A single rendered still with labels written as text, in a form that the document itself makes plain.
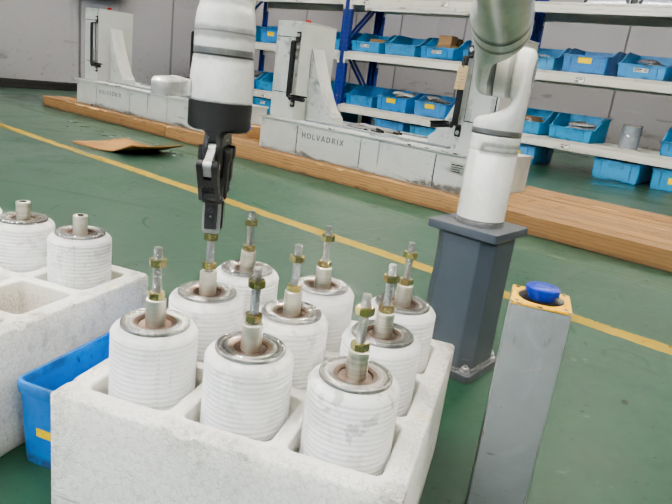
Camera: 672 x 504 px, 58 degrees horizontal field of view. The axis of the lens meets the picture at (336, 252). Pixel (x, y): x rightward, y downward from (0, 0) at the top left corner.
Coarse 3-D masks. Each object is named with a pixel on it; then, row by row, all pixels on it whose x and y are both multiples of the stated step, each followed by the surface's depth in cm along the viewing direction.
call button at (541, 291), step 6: (528, 282) 75; (534, 282) 75; (540, 282) 75; (528, 288) 73; (534, 288) 73; (540, 288) 73; (546, 288) 73; (552, 288) 73; (558, 288) 74; (528, 294) 74; (534, 294) 73; (540, 294) 72; (546, 294) 72; (552, 294) 72; (558, 294) 73; (540, 300) 73; (546, 300) 73; (552, 300) 73
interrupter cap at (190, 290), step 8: (184, 288) 79; (192, 288) 80; (216, 288) 81; (224, 288) 81; (232, 288) 81; (184, 296) 77; (192, 296) 77; (200, 296) 77; (208, 296) 78; (216, 296) 78; (224, 296) 78; (232, 296) 78
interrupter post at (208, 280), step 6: (204, 270) 79; (204, 276) 78; (210, 276) 78; (216, 276) 79; (204, 282) 78; (210, 282) 78; (216, 282) 79; (204, 288) 78; (210, 288) 78; (204, 294) 79; (210, 294) 79
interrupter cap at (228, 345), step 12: (228, 336) 67; (240, 336) 67; (264, 336) 68; (216, 348) 64; (228, 348) 64; (240, 348) 65; (264, 348) 66; (276, 348) 66; (240, 360) 62; (252, 360) 62; (264, 360) 62; (276, 360) 63
